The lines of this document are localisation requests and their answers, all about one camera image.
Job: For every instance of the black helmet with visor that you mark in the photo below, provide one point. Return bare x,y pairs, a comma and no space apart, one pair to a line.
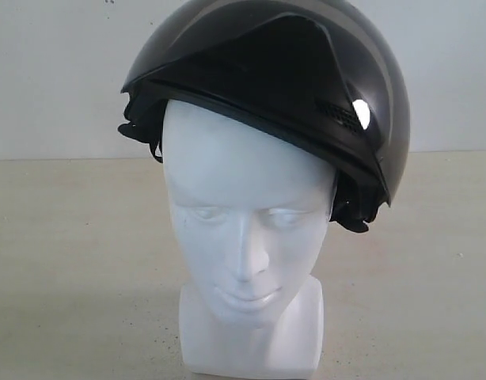
316,74

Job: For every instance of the white mannequin head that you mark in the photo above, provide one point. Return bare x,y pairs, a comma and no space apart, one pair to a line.
250,213

